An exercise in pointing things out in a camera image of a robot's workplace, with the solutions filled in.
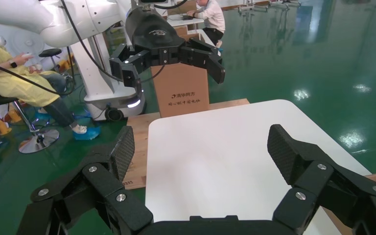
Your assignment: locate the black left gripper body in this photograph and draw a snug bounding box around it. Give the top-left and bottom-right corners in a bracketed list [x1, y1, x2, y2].
[124, 6, 185, 68]

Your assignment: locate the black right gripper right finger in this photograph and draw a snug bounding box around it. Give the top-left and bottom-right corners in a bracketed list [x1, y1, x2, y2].
[266, 124, 376, 235]

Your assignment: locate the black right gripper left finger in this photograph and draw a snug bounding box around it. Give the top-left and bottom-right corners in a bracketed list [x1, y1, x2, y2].
[16, 125, 155, 235]

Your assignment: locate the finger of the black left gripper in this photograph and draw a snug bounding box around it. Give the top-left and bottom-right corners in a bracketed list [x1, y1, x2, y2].
[109, 43, 152, 88]
[179, 37, 227, 85]

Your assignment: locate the white desk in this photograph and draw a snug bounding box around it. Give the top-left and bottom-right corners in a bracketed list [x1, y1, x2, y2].
[165, 13, 222, 49]

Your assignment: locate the white robot body base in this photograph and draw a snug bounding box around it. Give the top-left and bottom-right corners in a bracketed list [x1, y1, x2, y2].
[70, 34, 146, 122]

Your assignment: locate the tall printed cardboard carton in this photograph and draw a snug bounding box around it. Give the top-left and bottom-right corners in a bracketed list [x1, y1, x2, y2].
[150, 25, 211, 118]

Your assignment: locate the person in white shirt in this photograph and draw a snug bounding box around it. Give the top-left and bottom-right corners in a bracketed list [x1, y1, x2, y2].
[186, 0, 227, 48]

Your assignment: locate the yellow plastic toy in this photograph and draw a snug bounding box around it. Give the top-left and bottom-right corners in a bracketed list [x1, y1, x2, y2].
[57, 54, 76, 71]

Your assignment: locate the black stool with chrome base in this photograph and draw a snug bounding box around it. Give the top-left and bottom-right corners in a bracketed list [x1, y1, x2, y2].
[0, 80, 61, 155]

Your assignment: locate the small black round stool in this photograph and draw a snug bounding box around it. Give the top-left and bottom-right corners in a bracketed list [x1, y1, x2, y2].
[38, 47, 64, 74]

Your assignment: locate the person in yellow gown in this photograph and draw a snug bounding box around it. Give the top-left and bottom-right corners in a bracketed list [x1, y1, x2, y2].
[0, 19, 102, 141]

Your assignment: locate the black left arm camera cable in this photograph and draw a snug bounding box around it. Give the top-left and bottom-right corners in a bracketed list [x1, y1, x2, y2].
[60, 0, 166, 84]

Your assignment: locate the metal rack frame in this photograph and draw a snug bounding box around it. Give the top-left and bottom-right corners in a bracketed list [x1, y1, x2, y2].
[238, 0, 302, 14]

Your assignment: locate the black hanging left arm cable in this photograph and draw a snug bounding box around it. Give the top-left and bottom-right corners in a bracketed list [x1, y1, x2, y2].
[0, 46, 77, 97]

